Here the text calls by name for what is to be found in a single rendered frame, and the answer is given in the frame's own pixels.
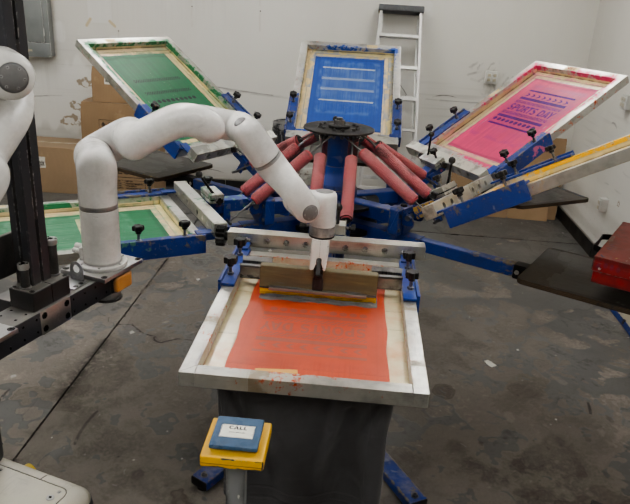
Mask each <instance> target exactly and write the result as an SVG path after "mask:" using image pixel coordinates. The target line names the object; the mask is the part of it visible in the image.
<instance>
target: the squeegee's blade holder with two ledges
mask: <svg viewBox="0 0 630 504"><path fill-rule="evenodd" d="M268 290H271V291H282V292H293V293H303V294H314V295H325V296H335V297H346V298H357V299H366V297H367V295H366V294H355V293H344V292H333V291H323V290H322V291H313V290H312V289H301V288H291V287H280V286H269V289H268Z"/></svg>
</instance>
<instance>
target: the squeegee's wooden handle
mask: <svg viewBox="0 0 630 504"><path fill-rule="evenodd" d="M313 277H314V269H313V270H310V269H309V266H301V265H290V264H279V263H268V262H262V263H261V265H260V282H259V287H260V288H269V286H280V287H291V288H301V289H312V282H313ZM378 278H379V274H378V273H377V272H366V271H356V270H345V269H334V268H326V269H325V271H323V291H333V292H344V293H355V294H366V295H367V297H366V298H376V296H377V287H378Z"/></svg>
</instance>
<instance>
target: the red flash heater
mask: <svg viewBox="0 0 630 504"><path fill-rule="evenodd" d="M591 270H592V271H593V273H592V277H591V282H594V283H597V284H601V285H605V286H609V287H612V288H616V289H620V290H624V291H628V292H630V223H627V222H622V224H621V225H620V226H619V227H618V229H617V230H616V231H615V232H614V233H613V235H612V236H611V237H610V238H609V239H608V241H607V242H606V243H605V244H604V245H603V247H602V248H601V249H600V250H599V251H598V253H597V254H596V255H595V256H594V259H593V263H592V268H591Z"/></svg>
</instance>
